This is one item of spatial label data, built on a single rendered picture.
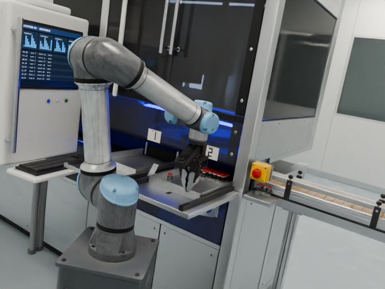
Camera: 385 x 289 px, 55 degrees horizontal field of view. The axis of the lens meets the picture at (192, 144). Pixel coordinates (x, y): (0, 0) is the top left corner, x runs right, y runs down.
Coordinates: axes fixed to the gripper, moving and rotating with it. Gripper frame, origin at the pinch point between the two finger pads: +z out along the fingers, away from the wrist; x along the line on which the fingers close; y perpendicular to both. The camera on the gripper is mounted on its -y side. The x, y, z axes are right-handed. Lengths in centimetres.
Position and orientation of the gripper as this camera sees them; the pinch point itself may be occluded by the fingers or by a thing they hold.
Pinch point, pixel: (186, 189)
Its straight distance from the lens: 146.7
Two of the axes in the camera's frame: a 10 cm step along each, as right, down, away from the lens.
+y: 5.5, -0.7, 8.3
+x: -8.2, -2.4, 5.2
